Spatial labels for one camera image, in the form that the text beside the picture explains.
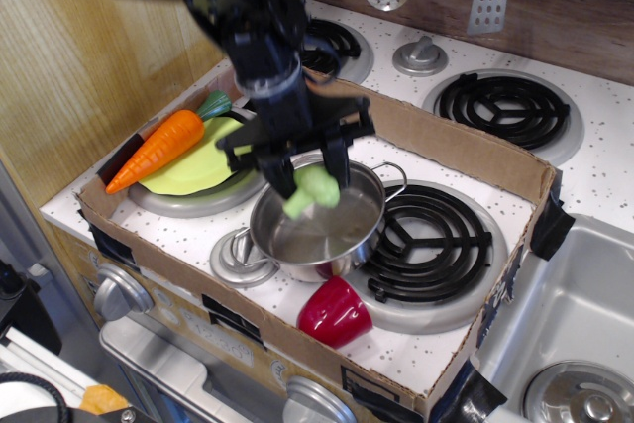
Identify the orange toy carrot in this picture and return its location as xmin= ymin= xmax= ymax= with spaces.
xmin=105 ymin=91 xmax=232 ymax=194

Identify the front left burner ring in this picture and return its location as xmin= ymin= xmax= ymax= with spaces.
xmin=127 ymin=106 xmax=279 ymax=219

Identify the yellow-green plate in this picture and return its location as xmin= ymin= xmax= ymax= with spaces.
xmin=139 ymin=117 xmax=242 ymax=196

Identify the black cable lower left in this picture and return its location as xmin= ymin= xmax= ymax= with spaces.
xmin=0 ymin=371 xmax=70 ymax=423

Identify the oven control knob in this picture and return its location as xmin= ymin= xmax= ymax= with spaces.
xmin=282 ymin=375 xmax=357 ymax=423
xmin=93 ymin=264 xmax=154 ymax=322

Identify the small steel pot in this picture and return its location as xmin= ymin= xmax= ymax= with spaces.
xmin=248 ymin=161 xmax=408 ymax=282

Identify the green toy broccoli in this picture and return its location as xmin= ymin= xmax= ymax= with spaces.
xmin=282 ymin=164 xmax=340 ymax=219

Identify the back right black burner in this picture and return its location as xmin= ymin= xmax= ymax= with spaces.
xmin=422 ymin=68 xmax=584 ymax=165

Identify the black burner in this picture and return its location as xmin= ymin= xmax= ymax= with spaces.
xmin=347 ymin=180 xmax=509 ymax=335
xmin=422 ymin=68 xmax=584 ymax=165
xmin=300 ymin=18 xmax=374 ymax=84

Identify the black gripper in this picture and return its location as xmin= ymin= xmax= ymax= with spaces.
xmin=216 ymin=63 xmax=375 ymax=199

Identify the grey stove knob front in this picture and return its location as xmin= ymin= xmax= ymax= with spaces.
xmin=209 ymin=228 xmax=279 ymax=288

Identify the right oven control knob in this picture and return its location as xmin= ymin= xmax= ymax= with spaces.
xmin=282 ymin=375 xmax=357 ymax=423

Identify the left oven control knob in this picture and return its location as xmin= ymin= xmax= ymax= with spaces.
xmin=93 ymin=264 xmax=154 ymax=322

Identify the brown cardboard fence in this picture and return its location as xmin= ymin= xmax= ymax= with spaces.
xmin=78 ymin=80 xmax=563 ymax=422

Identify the red toy bell pepper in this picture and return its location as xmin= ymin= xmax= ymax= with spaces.
xmin=296 ymin=276 xmax=373 ymax=349

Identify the hanging steel spatula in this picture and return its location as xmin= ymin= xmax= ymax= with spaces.
xmin=467 ymin=0 xmax=507 ymax=36

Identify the oven door handle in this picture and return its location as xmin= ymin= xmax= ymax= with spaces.
xmin=99 ymin=317 xmax=283 ymax=422

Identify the sink drain strainer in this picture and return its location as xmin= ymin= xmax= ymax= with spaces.
xmin=521 ymin=361 xmax=633 ymax=422

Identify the steel sink basin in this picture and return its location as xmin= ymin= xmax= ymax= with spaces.
xmin=476 ymin=215 xmax=633 ymax=422

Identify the grey stove knob back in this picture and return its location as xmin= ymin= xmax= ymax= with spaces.
xmin=392 ymin=36 xmax=449 ymax=77

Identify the front right black burner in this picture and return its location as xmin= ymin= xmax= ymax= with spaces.
xmin=347 ymin=180 xmax=509 ymax=335

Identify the orange object lower left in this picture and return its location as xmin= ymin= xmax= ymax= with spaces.
xmin=79 ymin=384 xmax=129 ymax=415

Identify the grey stove knob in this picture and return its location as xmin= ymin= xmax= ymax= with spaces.
xmin=392 ymin=36 xmax=449 ymax=77
xmin=209 ymin=228 xmax=279 ymax=288

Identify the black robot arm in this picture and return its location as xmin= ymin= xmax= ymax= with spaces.
xmin=170 ymin=0 xmax=374 ymax=198

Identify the back left black burner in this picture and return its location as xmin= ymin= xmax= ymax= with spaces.
xmin=300 ymin=18 xmax=374 ymax=84

